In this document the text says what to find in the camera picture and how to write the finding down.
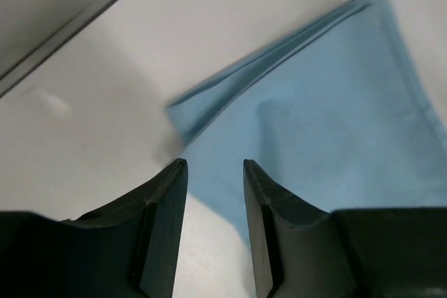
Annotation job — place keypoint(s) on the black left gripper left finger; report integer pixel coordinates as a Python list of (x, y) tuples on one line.
[(126, 248)]

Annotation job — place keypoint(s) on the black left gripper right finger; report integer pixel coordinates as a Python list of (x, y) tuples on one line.
[(299, 250)]

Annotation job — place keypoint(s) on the light blue trousers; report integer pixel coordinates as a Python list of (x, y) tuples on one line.
[(334, 111)]

